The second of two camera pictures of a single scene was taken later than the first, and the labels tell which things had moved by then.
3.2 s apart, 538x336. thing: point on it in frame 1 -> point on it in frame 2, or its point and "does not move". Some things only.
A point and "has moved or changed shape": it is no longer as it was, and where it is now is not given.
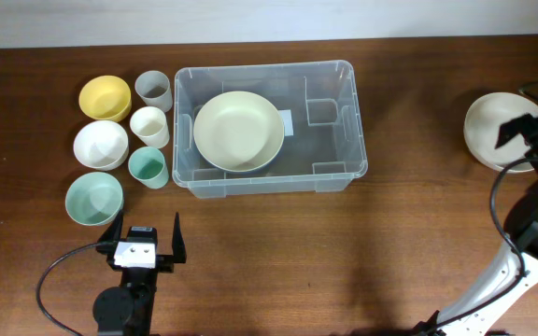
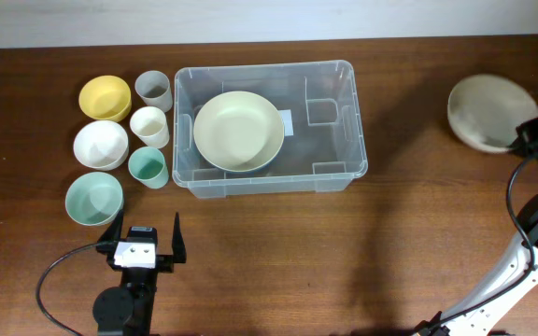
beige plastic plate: (484, 117) has moved or changed shape
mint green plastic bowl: (93, 198) does not move
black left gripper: (164, 262) does not move
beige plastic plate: (238, 131) does not move
